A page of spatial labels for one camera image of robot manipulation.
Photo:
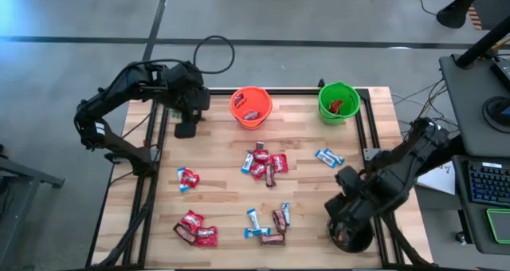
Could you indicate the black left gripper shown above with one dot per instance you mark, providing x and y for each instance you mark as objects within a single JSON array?
[{"x": 187, "y": 91}]

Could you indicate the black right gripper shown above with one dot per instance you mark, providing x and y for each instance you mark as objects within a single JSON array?
[{"x": 350, "y": 217}]

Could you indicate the candy pile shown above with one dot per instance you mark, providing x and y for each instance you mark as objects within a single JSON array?
[{"x": 342, "y": 236}]

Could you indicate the small brown candy bar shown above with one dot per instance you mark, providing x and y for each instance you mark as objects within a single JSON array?
[{"x": 260, "y": 145}]

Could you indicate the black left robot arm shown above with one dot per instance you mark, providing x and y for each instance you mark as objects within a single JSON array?
[{"x": 115, "y": 88}]

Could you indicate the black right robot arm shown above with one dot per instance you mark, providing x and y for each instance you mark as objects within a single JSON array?
[{"x": 422, "y": 143}]

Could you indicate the dark red candy bar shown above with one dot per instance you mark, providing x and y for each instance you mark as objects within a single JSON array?
[{"x": 239, "y": 100}]

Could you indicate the brown white candy bar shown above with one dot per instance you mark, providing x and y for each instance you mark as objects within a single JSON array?
[{"x": 251, "y": 115}]

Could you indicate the black plastic bucket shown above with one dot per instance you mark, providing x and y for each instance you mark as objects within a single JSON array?
[{"x": 364, "y": 244}]

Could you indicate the black table clamp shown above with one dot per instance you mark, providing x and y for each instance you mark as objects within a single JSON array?
[{"x": 115, "y": 157}]

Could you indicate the orange plastic bucket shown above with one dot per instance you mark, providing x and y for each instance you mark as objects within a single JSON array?
[{"x": 261, "y": 103}]

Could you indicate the white paper sheet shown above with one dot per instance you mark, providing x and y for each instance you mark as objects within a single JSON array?
[{"x": 438, "y": 181}]

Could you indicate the green plastic bucket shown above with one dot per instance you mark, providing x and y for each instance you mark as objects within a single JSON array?
[{"x": 352, "y": 111}]

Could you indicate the black caster wheel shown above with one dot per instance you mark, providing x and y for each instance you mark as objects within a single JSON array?
[{"x": 461, "y": 237}]

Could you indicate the black desk support bar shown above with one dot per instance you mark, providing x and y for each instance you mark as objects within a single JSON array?
[{"x": 446, "y": 155}]

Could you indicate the grey desk shelf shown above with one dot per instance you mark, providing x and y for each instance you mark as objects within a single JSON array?
[{"x": 478, "y": 223}]

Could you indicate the black backlit keyboard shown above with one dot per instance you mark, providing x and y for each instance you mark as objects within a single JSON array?
[{"x": 490, "y": 183}]

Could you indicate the black pad with green edge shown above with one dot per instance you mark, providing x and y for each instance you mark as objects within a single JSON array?
[{"x": 502, "y": 225}]

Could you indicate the grey desk top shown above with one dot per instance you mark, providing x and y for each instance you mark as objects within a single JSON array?
[{"x": 462, "y": 103}]

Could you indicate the black round stand base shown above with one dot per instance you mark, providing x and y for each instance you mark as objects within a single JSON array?
[{"x": 494, "y": 111}]

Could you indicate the black slanted pole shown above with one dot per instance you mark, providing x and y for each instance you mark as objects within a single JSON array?
[{"x": 482, "y": 44}]

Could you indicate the black orange striped mat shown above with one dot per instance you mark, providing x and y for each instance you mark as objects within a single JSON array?
[{"x": 475, "y": 18}]

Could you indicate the grey metal bracket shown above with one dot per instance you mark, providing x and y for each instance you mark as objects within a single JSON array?
[{"x": 368, "y": 154}]

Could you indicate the black aluminium rig frame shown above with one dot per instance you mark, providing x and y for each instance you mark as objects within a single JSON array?
[{"x": 295, "y": 91}]

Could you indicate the grey metal workbench frame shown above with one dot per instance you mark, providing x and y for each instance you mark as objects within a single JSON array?
[{"x": 32, "y": 174}]

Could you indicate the black floor stand post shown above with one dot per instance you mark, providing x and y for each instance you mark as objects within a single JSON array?
[{"x": 454, "y": 14}]

